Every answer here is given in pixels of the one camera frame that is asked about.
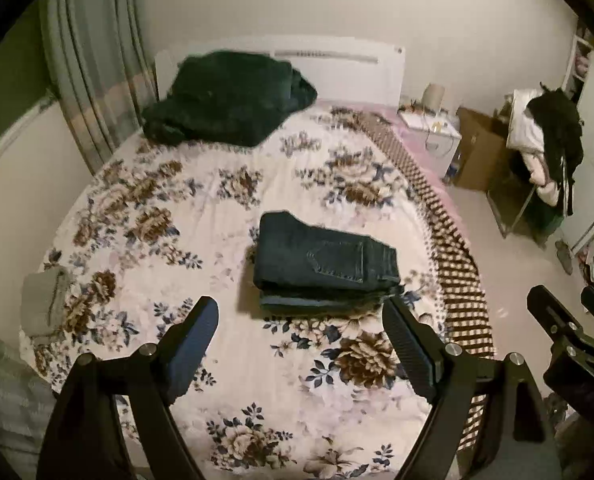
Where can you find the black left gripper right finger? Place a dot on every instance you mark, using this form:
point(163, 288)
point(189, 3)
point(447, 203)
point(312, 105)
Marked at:
point(515, 439)

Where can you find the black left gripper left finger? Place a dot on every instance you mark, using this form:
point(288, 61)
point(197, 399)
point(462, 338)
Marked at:
point(84, 438)

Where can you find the dark blue denim jeans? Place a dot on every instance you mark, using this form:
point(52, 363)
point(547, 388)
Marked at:
point(310, 270)

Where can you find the grey folded cloth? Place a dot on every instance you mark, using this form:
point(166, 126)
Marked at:
point(43, 299)

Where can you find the chair with piled clothes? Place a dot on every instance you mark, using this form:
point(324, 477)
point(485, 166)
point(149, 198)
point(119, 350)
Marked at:
point(538, 177)

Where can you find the brown cardboard box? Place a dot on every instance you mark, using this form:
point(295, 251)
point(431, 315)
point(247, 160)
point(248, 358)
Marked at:
point(482, 146)

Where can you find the white bedside table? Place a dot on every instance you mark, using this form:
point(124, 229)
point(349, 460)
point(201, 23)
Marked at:
point(437, 138)

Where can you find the white round lamp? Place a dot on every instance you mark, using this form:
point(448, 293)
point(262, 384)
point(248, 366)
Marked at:
point(432, 97)

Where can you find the white bed headboard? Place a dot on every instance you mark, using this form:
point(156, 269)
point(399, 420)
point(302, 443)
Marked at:
point(341, 69)

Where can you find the dark green folded blanket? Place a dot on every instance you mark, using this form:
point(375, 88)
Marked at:
point(228, 97)

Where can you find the green striped curtain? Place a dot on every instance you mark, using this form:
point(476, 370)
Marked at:
point(98, 67)

